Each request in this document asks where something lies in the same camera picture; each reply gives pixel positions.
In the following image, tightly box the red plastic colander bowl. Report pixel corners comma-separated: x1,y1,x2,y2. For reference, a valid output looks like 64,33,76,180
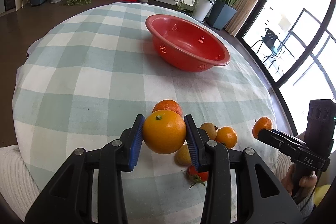
145,14,231,72

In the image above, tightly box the small orange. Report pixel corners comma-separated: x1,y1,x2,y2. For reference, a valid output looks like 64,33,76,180
252,117,273,139

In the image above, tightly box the bushy plant in white pot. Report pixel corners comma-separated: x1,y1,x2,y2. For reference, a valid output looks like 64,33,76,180
193,0,217,22

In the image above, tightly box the black balcony chair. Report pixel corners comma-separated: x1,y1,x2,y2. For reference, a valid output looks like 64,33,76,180
251,27,294,73

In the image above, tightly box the dark orange mandarin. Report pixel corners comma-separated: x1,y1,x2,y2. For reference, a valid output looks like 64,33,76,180
152,100,183,117

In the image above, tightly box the person's right hand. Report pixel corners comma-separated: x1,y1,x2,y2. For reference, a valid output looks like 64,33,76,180
281,164,318,197

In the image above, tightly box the brown kiwi with stem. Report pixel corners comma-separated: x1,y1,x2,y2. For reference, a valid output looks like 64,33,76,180
200,122,218,140

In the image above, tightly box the yellow-orange orange with navel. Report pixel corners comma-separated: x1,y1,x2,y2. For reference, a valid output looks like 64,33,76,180
142,110,186,155

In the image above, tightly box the red tomato with calyx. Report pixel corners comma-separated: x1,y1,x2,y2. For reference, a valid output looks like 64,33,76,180
184,165,209,189

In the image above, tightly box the white knit sleeve forearm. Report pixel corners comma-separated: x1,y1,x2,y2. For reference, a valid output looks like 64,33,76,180
0,145,40,221

